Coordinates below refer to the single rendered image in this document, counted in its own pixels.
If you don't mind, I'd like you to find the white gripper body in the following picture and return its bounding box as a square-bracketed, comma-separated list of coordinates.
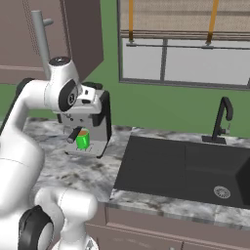
[56, 95, 104, 116]

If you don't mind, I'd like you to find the green mug of coffee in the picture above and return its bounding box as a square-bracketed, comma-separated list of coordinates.
[75, 128, 92, 151]

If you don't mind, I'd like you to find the black and silver coffee machine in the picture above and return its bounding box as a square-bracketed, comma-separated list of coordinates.
[57, 81, 113, 160]

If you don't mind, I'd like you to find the brown cupboard door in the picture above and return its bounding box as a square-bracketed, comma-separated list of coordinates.
[0, 0, 73, 86]

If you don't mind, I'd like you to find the black sink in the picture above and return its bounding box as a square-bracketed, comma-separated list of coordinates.
[112, 134, 250, 210]

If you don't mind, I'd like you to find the grey framed window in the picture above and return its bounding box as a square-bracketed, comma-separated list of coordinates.
[116, 0, 250, 92]

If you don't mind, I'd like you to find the black tap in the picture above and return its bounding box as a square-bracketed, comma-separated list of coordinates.
[201, 96, 234, 146]

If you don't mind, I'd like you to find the brown drawer front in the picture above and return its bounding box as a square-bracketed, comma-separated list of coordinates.
[104, 205, 250, 250]

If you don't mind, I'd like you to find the brown wall cupboard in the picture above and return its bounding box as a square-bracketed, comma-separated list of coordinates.
[0, 0, 105, 86]

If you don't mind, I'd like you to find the grey cupboard door handle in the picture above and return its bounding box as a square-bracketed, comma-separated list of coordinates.
[30, 9, 55, 81]

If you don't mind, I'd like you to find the beige blind with orange straps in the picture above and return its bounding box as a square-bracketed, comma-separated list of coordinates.
[119, 0, 250, 47]

